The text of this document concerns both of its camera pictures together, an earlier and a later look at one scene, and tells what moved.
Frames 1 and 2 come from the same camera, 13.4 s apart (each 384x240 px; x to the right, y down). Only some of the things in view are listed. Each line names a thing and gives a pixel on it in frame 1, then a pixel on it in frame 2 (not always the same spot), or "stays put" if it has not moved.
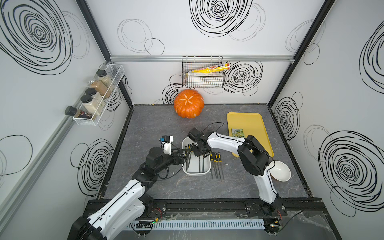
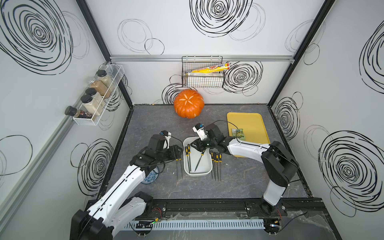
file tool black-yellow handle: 188,153 → 177,169
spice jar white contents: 91,106 stays put
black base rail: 298,208 stays put
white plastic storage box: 194,165 stays put
